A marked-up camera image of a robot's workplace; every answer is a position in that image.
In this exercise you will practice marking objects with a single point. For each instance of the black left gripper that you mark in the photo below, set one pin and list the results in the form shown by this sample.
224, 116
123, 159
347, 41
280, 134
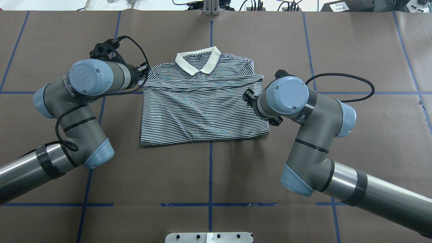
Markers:
137, 71

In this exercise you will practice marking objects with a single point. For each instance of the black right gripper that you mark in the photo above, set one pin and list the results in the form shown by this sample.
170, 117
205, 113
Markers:
250, 97

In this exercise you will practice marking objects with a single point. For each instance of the navy white striped polo shirt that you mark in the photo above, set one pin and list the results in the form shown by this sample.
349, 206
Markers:
199, 97

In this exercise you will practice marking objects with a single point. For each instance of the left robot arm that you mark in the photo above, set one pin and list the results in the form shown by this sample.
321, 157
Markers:
80, 139

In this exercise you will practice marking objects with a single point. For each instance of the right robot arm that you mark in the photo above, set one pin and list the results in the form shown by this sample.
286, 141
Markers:
308, 168

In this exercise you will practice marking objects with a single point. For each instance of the black box with labels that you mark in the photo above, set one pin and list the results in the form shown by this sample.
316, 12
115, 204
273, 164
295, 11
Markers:
349, 6

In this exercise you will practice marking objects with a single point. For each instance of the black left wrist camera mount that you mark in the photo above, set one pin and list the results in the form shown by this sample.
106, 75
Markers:
107, 51

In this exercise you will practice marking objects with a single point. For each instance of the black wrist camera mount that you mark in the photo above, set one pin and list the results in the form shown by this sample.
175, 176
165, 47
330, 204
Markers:
107, 51
281, 74

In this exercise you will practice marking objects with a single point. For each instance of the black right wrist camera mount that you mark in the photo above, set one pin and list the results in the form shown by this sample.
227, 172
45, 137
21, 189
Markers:
281, 74

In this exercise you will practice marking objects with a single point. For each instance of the aluminium frame post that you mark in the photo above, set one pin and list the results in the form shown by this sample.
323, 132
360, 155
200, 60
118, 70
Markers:
211, 7

